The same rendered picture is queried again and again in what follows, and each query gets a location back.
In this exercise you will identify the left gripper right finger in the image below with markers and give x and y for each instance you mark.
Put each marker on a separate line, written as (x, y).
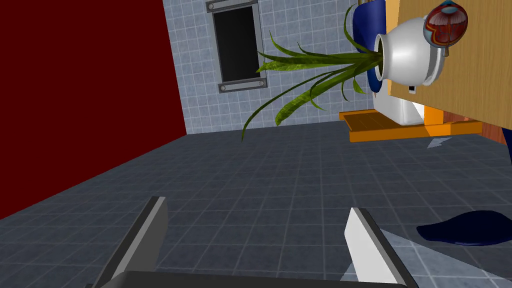
(370, 252)

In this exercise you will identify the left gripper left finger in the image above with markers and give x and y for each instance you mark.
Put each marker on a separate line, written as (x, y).
(140, 244)

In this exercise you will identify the dark blue rug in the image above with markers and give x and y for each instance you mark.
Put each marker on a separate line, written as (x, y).
(468, 228)

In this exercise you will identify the orange wooden chair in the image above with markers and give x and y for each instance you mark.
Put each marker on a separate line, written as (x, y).
(392, 126)

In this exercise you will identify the green plant in white pot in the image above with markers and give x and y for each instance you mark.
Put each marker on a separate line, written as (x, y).
(404, 54)

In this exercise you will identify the light wooden table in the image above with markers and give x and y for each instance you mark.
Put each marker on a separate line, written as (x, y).
(476, 68)

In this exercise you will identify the red and blue eye model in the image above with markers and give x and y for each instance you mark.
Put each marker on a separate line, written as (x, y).
(446, 24)

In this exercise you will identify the dark window with grey frame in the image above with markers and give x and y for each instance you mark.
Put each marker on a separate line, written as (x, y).
(236, 44)

